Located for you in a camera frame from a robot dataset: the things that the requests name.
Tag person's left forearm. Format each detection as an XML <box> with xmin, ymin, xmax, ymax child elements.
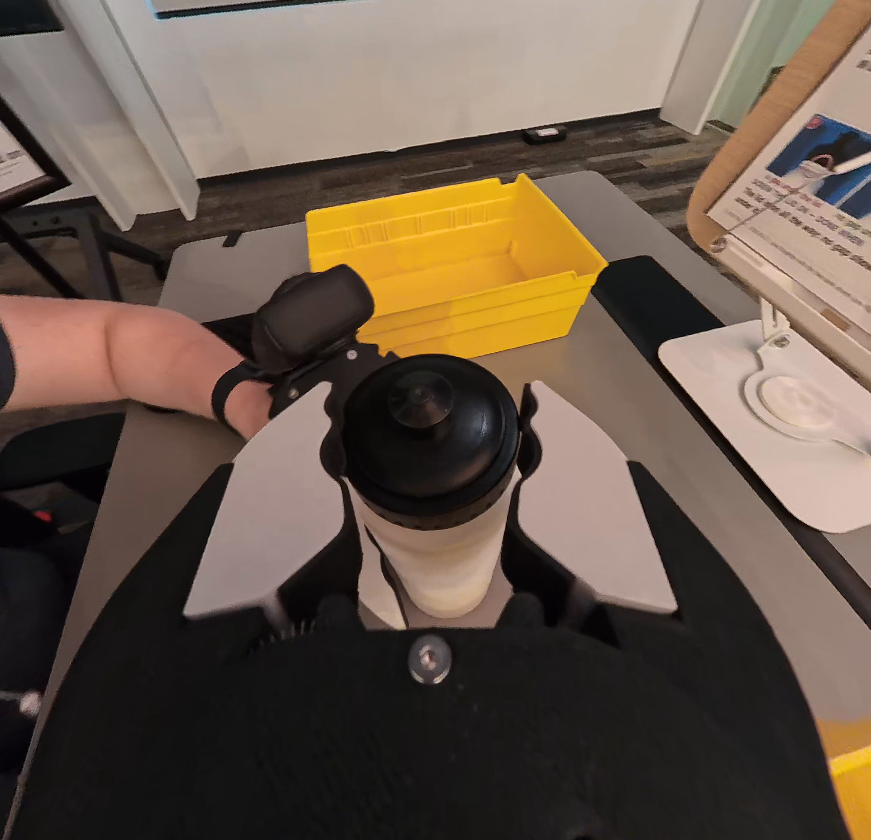
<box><xmin>0</xmin><ymin>293</ymin><xmax>219</xmax><ymax>412</ymax></box>

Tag white plastic bottle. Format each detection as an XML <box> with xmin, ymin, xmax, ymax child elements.
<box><xmin>347</xmin><ymin>473</ymin><xmax>521</xmax><ymax>619</ymax></box>

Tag yellow plastic bin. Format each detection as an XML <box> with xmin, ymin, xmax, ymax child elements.
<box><xmin>814</xmin><ymin>722</ymin><xmax>871</xmax><ymax>840</ymax></box>
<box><xmin>305</xmin><ymin>174</ymin><xmax>609</xmax><ymax>361</ymax></box>

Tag person's left hand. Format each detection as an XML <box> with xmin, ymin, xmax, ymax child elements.
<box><xmin>205</xmin><ymin>337</ymin><xmax>276</xmax><ymax>441</ymax></box>

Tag sign on black easel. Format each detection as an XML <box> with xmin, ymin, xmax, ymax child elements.
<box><xmin>0</xmin><ymin>96</ymin><xmax>172</xmax><ymax>301</ymax></box>

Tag black textured pad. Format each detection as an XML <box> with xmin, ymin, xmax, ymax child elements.
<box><xmin>199</xmin><ymin>313</ymin><xmax>266</xmax><ymax>365</ymax></box>

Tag black bottle lid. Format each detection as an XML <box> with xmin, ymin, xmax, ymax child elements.
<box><xmin>338</xmin><ymin>355</ymin><xmax>524</xmax><ymax>531</ymax></box>

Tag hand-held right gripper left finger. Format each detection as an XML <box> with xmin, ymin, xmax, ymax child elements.
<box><xmin>183</xmin><ymin>382</ymin><xmax>366</xmax><ymax>620</ymax></box>

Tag wooden edged instruction board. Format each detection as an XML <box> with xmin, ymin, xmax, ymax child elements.
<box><xmin>686</xmin><ymin>4</ymin><xmax>871</xmax><ymax>385</ymax></box>

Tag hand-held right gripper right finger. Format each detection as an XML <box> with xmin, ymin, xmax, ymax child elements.
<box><xmin>501</xmin><ymin>381</ymin><xmax>679</xmax><ymax>616</ymax></box>

